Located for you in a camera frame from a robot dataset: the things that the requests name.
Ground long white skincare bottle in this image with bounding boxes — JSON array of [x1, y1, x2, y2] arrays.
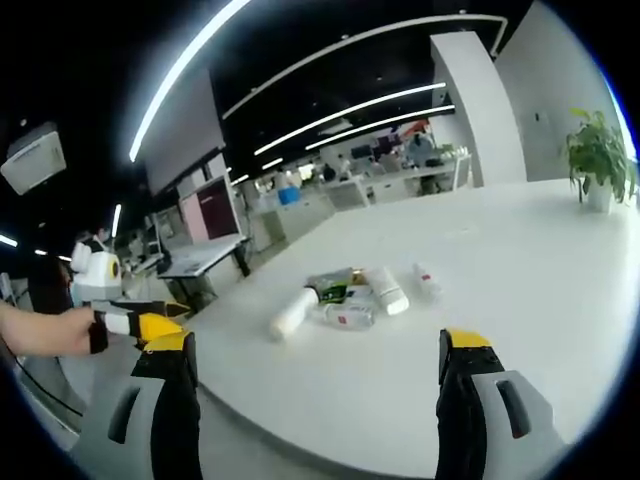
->
[[269, 286, 320, 344]]

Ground long curved ceiling light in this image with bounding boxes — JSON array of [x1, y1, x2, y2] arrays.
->
[[128, 0, 252, 164]]

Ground large white hanging screen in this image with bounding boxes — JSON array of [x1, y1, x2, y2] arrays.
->
[[141, 68, 227, 197]]

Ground clear skincare bottle red label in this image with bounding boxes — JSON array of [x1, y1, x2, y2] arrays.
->
[[319, 303, 376, 332]]

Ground silver green skincare sachet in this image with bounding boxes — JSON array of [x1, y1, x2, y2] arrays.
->
[[304, 267, 362, 305]]

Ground straight ceiling light strip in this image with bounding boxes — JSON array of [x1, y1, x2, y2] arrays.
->
[[253, 81, 448, 157], [304, 103, 457, 152]]

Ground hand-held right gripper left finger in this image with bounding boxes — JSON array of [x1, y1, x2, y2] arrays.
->
[[69, 329, 204, 480]]

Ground white table with black legs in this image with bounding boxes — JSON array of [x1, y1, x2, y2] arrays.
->
[[156, 234, 252, 304]]

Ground black cable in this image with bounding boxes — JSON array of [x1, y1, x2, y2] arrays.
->
[[13, 358, 84, 420]]

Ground wide white skincare tube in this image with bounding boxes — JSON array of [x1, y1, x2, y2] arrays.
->
[[368, 265, 411, 317]]

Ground white office counter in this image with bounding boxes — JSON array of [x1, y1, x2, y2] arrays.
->
[[319, 152, 474, 209]]

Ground person's left hand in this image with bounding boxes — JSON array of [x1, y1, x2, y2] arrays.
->
[[47, 305, 97, 358]]

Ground pink and maroon cabinet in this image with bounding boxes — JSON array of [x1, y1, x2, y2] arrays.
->
[[178, 178, 242, 242]]

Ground ceiling air conditioner unit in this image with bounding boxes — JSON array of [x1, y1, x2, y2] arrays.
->
[[0, 121, 69, 196]]

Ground white skincare box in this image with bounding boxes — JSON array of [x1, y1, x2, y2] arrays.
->
[[344, 284, 374, 307]]

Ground potted green plant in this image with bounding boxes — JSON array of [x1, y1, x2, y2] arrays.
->
[[563, 106, 640, 215]]

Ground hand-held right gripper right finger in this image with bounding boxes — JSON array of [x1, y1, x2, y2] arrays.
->
[[435, 327, 576, 480]]

